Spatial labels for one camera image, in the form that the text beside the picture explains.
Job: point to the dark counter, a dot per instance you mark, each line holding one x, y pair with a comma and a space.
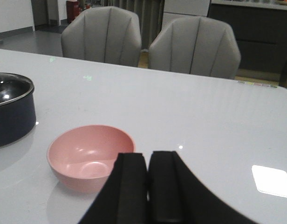
260, 28

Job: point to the grey chair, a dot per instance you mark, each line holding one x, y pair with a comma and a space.
104, 34
198, 46

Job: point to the glass lid blue knob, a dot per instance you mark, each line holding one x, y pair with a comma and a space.
14, 87

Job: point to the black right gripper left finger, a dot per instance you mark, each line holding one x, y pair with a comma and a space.
123, 198

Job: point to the right grey chair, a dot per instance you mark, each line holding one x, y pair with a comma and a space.
198, 46

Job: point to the red bin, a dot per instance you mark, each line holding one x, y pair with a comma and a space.
73, 9

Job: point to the white cabinet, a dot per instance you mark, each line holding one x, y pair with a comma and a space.
183, 8

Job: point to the pink bowl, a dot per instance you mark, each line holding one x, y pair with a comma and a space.
83, 157

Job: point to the left grey chair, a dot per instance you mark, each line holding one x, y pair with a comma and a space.
104, 34

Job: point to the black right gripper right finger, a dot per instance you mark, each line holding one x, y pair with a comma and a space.
177, 196

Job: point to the dark blue saucepan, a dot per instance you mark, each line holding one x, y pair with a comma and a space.
17, 119

